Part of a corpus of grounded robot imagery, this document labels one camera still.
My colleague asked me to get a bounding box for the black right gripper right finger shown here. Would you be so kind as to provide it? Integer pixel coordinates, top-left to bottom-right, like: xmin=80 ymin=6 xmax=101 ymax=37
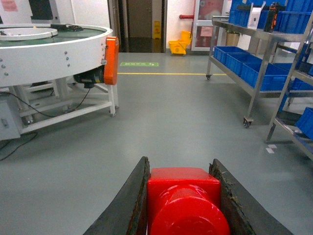
xmin=209 ymin=159 xmax=292 ymax=235

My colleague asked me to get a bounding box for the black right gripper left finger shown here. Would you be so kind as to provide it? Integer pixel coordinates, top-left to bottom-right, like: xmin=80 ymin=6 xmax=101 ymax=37
xmin=84 ymin=156 xmax=150 ymax=235

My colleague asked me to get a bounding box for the red toy block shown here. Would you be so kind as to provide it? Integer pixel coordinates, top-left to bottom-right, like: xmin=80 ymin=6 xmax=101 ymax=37
xmin=147 ymin=167 xmax=230 ymax=235

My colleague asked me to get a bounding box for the white control box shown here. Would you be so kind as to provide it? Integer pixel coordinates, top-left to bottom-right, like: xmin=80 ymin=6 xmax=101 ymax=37
xmin=0 ymin=99 xmax=22 ymax=141

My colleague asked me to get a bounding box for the steel rack shelf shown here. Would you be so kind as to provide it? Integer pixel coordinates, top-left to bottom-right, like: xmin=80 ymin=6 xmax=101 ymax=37
xmin=266 ymin=17 xmax=313 ymax=159

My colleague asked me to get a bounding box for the steel wheeled shelf cart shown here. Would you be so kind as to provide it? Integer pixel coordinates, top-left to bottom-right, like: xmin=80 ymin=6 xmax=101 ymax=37
xmin=206 ymin=16 xmax=305 ymax=128

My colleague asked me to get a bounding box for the blue bin on cart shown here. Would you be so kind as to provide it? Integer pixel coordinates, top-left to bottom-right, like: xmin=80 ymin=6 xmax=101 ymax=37
xmin=240 ymin=63 xmax=289 ymax=91
xmin=214 ymin=46 xmax=248 ymax=65
xmin=225 ymin=53 xmax=262 ymax=77

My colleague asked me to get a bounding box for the orange motor cover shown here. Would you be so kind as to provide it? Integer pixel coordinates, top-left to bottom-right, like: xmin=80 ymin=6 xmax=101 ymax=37
xmin=104 ymin=36 xmax=119 ymax=85

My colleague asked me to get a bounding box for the white round conveyor machine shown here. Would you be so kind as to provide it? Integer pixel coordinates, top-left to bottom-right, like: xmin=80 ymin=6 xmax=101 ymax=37
xmin=0 ymin=23 xmax=118 ymax=135

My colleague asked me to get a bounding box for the yellow mop bucket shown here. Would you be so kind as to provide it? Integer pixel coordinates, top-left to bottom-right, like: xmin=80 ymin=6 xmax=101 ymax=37
xmin=168 ymin=30 xmax=192 ymax=55

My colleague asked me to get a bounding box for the yellow wet floor sign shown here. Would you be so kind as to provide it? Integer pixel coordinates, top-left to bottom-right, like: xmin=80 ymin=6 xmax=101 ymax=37
xmin=153 ymin=21 xmax=161 ymax=39

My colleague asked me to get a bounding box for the black orange tool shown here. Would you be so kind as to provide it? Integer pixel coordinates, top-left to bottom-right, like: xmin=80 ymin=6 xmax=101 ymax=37
xmin=263 ymin=2 xmax=280 ymax=33

